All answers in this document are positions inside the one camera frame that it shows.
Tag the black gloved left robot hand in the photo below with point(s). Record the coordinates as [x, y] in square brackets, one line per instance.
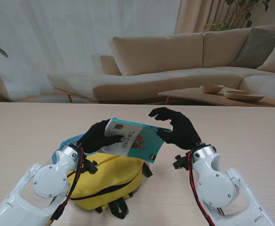
[92, 139]

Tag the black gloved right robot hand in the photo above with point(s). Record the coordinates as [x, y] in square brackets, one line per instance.
[182, 134]

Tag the teal book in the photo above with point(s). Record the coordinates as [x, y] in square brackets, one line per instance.
[142, 143]

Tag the blue and yellow school backpack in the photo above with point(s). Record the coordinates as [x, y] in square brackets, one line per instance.
[109, 179]

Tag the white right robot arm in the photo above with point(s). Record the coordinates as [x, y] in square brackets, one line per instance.
[217, 188]

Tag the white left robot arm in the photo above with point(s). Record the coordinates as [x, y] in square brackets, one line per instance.
[45, 186]

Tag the wooden coffee table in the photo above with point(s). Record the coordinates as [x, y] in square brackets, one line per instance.
[186, 94]

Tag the small deep wooden bowl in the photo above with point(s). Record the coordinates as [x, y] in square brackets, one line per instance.
[212, 89]

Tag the beige sofa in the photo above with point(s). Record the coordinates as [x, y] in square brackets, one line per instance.
[163, 77]

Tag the wide shallow wooden bowl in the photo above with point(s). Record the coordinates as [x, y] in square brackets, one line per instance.
[243, 96]

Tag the white sheer curtain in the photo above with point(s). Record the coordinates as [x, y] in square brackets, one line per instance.
[57, 35]

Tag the tall green leafy plant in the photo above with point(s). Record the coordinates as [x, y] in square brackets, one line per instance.
[218, 26]

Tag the grey sofa cushion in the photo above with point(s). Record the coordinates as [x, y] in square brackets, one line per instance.
[257, 47]

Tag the beige curtain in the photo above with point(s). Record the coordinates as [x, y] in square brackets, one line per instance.
[189, 16]

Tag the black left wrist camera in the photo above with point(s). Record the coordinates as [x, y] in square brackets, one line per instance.
[91, 166]

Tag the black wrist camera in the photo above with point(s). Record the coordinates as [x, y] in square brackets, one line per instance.
[180, 162]
[91, 166]

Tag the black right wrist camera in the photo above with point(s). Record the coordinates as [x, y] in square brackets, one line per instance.
[180, 162]

